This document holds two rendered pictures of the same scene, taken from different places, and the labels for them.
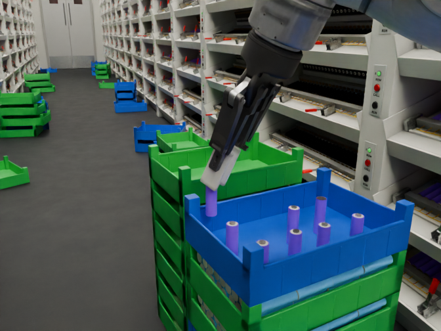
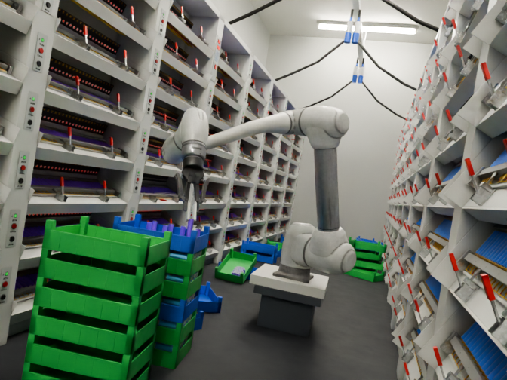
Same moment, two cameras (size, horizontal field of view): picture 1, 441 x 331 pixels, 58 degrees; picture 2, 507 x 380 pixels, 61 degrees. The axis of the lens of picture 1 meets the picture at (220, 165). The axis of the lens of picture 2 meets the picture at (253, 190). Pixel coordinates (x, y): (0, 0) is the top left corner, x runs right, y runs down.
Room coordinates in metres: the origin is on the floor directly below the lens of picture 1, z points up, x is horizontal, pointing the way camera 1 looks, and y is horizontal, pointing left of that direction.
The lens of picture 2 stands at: (1.66, 1.05, 0.67)
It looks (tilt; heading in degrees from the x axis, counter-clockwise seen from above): 1 degrees down; 216
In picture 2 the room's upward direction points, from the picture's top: 9 degrees clockwise
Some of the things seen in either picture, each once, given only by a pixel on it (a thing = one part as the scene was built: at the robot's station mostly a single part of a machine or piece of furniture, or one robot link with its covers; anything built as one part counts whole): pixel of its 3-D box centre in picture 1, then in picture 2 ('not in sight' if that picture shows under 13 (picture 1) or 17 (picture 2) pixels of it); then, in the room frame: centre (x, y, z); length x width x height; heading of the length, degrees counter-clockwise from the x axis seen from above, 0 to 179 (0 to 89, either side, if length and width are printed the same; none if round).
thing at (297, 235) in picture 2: not in sight; (300, 244); (-0.22, 0.02, 0.41); 0.18 x 0.16 x 0.22; 78
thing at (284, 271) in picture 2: not in sight; (295, 270); (-0.24, 0.00, 0.27); 0.22 x 0.18 x 0.06; 20
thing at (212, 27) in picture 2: not in sight; (187, 145); (-0.30, -0.96, 0.85); 0.20 x 0.09 x 1.70; 110
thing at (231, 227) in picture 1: (231, 242); not in sight; (0.52, -0.02, 0.44); 0.02 x 0.02 x 0.06
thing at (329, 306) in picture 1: (292, 264); (159, 253); (0.58, -0.12, 0.36); 0.30 x 0.20 x 0.08; 119
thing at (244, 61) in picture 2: not in sight; (224, 156); (-0.95, -1.20, 0.85); 0.20 x 0.09 x 1.70; 110
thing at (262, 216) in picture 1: (294, 222); (163, 232); (0.58, -0.12, 0.44); 0.30 x 0.20 x 0.08; 119
